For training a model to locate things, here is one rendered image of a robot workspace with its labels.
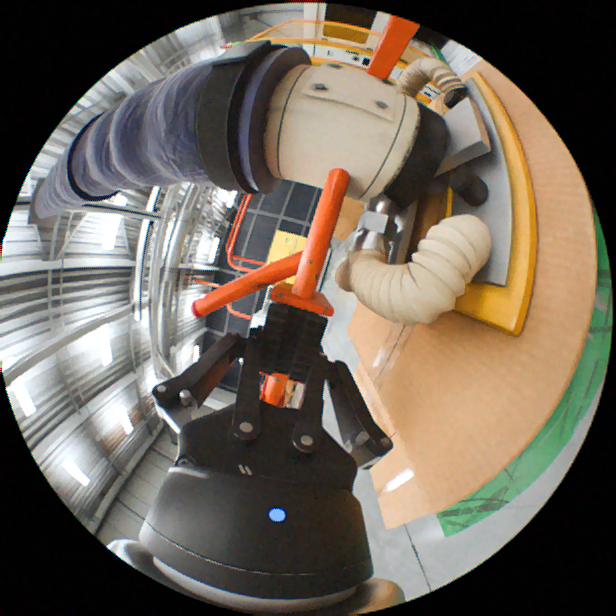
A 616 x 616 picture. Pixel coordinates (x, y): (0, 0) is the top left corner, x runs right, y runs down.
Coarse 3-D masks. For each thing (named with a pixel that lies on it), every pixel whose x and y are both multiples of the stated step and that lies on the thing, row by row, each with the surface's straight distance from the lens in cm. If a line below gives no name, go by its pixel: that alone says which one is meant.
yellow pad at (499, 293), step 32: (448, 96) 28; (480, 96) 29; (512, 128) 24; (480, 160) 20; (512, 160) 19; (448, 192) 22; (480, 192) 17; (512, 192) 17; (512, 224) 15; (512, 256) 14; (480, 288) 15; (512, 288) 13; (480, 320) 15; (512, 320) 13
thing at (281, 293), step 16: (272, 288) 16; (288, 288) 19; (272, 304) 14; (288, 304) 15; (304, 304) 15; (320, 304) 15; (272, 320) 15; (288, 320) 15; (304, 320) 15; (320, 320) 15; (272, 336) 15; (288, 336) 16; (304, 336) 15; (320, 336) 15; (272, 352) 16; (288, 352) 17; (304, 352) 16; (272, 368) 17; (288, 368) 18; (304, 368) 17; (304, 384) 19
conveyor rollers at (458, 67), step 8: (448, 48) 262; (456, 48) 243; (464, 48) 225; (448, 56) 245; (456, 56) 226; (464, 56) 208; (472, 56) 199; (448, 64) 229; (456, 64) 210; (464, 64) 193; (472, 64) 183; (456, 72) 194; (464, 72) 184
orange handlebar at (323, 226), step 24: (408, 24) 21; (384, 48) 22; (384, 72) 23; (336, 168) 18; (336, 192) 17; (336, 216) 17; (312, 240) 16; (312, 264) 16; (312, 288) 16; (264, 384) 24
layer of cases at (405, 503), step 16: (368, 384) 107; (368, 400) 105; (384, 416) 91; (400, 448) 81; (384, 464) 89; (400, 464) 81; (384, 480) 89; (400, 480) 82; (384, 496) 90; (400, 496) 82; (416, 496) 77; (384, 512) 91; (400, 512) 84; (416, 512) 78
